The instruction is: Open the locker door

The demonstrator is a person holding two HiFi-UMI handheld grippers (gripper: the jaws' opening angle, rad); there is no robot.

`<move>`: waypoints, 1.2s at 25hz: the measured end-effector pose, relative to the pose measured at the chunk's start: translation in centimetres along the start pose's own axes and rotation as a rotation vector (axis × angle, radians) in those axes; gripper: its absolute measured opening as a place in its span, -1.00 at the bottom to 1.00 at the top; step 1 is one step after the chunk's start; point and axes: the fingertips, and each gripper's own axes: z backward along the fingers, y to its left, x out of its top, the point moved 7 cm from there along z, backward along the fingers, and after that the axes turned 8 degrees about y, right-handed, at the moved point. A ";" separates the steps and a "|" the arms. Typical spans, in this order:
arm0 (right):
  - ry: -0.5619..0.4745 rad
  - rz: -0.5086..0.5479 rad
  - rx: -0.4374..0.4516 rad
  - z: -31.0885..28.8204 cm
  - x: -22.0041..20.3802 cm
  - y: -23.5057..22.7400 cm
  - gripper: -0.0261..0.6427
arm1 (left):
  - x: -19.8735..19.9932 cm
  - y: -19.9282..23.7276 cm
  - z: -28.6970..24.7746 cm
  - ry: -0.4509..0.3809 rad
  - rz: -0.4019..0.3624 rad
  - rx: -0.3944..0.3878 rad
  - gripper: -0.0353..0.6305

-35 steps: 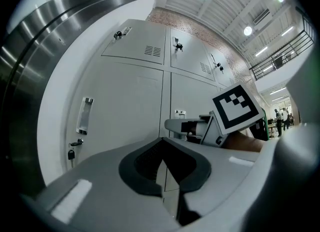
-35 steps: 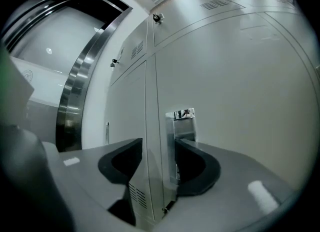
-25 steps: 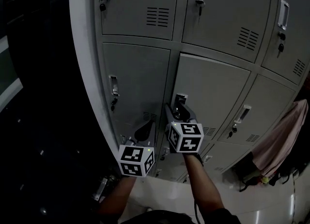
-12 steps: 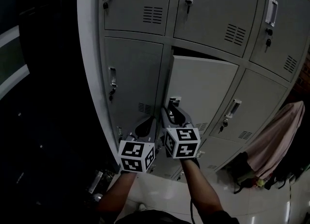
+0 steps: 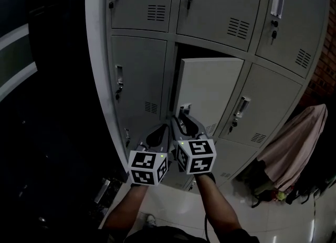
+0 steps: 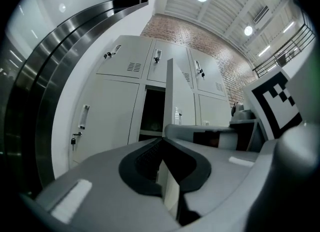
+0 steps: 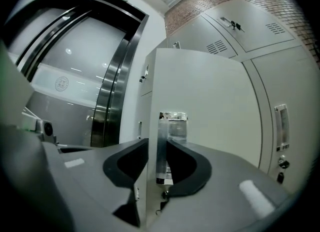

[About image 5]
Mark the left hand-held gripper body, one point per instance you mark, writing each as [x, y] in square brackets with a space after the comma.
[143, 167]

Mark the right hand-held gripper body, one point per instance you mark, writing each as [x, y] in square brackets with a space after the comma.
[199, 155]

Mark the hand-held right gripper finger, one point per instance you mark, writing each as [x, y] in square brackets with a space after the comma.
[199, 130]
[176, 129]

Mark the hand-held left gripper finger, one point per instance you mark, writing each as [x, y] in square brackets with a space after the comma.
[145, 138]
[167, 139]

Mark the grey locker door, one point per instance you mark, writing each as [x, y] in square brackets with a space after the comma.
[210, 87]

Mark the grey metal locker cabinet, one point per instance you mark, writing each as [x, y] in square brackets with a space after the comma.
[144, 53]

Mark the person's left forearm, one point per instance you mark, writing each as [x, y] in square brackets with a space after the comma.
[128, 207]

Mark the person's right forearm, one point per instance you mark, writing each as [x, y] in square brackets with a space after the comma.
[218, 205]

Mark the green garment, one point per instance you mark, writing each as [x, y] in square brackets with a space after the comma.
[262, 188]

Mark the person's black clothing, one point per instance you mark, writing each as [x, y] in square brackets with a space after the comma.
[170, 235]

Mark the yellow plush toy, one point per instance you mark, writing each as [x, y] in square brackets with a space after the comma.
[281, 196]

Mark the beige coat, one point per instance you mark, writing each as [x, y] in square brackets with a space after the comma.
[294, 145]

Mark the black bag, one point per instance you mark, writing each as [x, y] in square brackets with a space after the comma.
[302, 194]

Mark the dark glass revolving door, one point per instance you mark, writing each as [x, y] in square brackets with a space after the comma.
[39, 105]

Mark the yellow and black floor tape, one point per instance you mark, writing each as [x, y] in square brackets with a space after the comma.
[313, 221]

